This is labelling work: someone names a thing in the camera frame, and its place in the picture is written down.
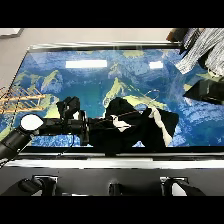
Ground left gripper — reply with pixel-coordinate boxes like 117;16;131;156
78;110;91;147

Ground black long-sleeved shirt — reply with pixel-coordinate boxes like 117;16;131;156
87;96;180;156

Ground dark brown garment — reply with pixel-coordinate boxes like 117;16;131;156
166;28;190;44

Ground grey striped garment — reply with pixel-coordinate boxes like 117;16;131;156
174;28;224;78

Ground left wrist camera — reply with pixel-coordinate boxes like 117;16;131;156
55;96;82;120

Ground silver frame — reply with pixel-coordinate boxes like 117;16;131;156
6;152;224;197

